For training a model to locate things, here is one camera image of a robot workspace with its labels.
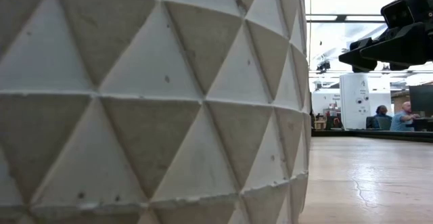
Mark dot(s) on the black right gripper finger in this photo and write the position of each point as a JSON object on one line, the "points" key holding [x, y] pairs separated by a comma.
{"points": [[352, 57], [406, 44]]}

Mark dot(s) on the white cabinet with stickers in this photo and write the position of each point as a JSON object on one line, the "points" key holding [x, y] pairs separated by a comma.
{"points": [[353, 102]]}

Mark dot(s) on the dark computer monitor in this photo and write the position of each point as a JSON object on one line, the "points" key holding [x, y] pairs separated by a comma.
{"points": [[423, 99]]}

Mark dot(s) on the person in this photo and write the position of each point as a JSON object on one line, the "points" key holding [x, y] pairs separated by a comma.
{"points": [[402, 119], [381, 112]]}

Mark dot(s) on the succulent in triangle-patterned pot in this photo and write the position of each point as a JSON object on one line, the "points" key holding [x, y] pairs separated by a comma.
{"points": [[152, 115]]}

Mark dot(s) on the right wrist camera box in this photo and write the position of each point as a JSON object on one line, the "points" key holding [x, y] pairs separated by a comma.
{"points": [[399, 12]]}

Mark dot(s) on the black aluminium frame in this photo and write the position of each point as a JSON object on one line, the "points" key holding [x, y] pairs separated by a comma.
{"points": [[372, 134]]}

